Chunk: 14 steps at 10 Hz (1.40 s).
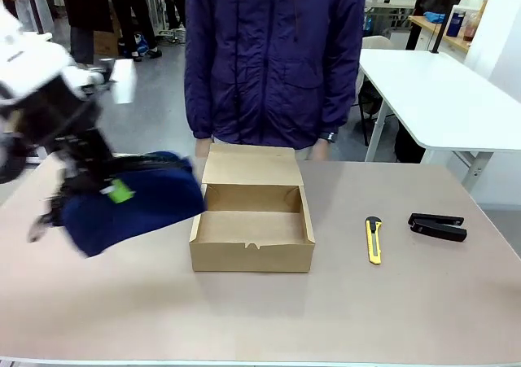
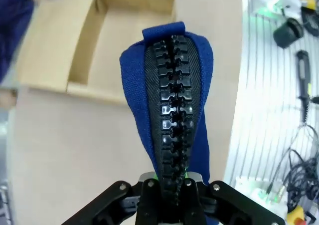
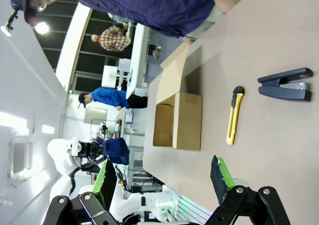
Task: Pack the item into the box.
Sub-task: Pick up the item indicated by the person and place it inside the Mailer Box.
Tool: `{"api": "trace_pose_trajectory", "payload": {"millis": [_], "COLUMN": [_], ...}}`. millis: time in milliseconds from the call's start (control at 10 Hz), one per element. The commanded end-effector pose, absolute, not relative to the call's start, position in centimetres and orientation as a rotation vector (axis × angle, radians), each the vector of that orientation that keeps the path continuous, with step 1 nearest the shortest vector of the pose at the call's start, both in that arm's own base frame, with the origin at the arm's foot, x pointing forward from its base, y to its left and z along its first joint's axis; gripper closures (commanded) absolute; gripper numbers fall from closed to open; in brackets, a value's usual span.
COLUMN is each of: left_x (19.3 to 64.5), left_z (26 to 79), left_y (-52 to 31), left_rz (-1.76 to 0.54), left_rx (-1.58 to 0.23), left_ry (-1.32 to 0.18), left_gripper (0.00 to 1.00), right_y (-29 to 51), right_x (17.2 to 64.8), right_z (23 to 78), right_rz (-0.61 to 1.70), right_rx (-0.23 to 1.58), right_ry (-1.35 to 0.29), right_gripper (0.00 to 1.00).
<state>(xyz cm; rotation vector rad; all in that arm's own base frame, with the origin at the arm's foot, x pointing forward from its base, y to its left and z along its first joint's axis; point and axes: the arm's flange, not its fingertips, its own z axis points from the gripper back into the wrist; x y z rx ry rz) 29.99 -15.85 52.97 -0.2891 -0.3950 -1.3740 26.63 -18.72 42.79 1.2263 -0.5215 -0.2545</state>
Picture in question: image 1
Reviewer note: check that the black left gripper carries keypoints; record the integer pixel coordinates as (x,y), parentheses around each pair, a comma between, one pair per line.
(61,114)

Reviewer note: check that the navy blue fabric bag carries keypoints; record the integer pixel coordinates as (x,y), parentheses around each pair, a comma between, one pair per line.
(138,212)

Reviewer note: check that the brown cardboard box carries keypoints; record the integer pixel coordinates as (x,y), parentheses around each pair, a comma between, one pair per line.
(250,228)

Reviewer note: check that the person's right forearm purple sleeve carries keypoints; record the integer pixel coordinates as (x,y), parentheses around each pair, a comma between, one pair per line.
(199,106)

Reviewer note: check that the person's left forearm purple sleeve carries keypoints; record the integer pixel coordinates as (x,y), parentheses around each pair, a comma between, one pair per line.
(338,106)

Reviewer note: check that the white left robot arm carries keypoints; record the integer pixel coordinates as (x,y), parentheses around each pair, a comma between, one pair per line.
(36,64)

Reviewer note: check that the person's right hand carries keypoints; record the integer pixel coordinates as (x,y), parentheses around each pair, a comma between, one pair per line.
(201,148)

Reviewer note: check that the person's left hand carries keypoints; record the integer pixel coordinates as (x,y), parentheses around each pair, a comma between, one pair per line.
(319,151)

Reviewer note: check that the brown cardboard carton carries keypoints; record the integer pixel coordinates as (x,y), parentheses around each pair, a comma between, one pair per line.
(106,43)

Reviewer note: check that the blue plastic bag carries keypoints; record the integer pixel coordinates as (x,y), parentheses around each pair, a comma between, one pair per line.
(141,45)

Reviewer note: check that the bystander in long black coat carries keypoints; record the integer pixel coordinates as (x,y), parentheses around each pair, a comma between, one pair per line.
(87,13)

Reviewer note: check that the bystander in black trousers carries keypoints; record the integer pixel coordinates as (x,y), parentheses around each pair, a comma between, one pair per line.
(136,13)

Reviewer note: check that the thick black pole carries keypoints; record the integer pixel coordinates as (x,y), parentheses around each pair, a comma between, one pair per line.
(36,5)

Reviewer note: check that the bystander in grey trousers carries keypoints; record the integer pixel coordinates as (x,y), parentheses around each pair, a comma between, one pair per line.
(30,5)

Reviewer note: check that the beige trousers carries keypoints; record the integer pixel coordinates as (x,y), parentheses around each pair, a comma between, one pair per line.
(303,154)

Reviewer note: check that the purple jacket torso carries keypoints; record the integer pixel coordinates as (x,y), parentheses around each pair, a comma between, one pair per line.
(272,58)

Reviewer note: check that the dark wristwatch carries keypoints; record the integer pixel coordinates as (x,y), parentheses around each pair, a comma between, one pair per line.
(329,137)

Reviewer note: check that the yellow black utility knife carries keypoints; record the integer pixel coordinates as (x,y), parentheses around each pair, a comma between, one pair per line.
(373,243)

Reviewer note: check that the black chair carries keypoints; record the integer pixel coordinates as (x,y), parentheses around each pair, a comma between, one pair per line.
(370,102)

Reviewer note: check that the black bag under table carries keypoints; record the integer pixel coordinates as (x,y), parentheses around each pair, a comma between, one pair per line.
(409,145)

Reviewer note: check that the beige chair back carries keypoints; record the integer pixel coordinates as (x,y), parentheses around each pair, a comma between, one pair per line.
(380,42)

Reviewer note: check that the black stapler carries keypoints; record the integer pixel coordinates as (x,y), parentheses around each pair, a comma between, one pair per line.
(439,229)

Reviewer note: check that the large white table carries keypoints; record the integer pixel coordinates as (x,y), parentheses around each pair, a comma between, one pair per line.
(439,98)

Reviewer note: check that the slim black stand pole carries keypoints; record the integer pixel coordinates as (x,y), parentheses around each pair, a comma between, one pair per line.
(436,39)

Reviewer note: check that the wooden top workbench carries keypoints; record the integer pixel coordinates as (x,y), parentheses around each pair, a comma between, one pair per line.
(439,31)

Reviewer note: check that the blue cloth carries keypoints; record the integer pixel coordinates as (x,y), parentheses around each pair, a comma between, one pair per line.
(434,17)

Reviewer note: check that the dark blue bottle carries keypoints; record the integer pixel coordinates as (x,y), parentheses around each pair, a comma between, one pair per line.
(456,24)

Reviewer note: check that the orange drink bottle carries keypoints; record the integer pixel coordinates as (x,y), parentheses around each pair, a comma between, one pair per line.
(471,28)

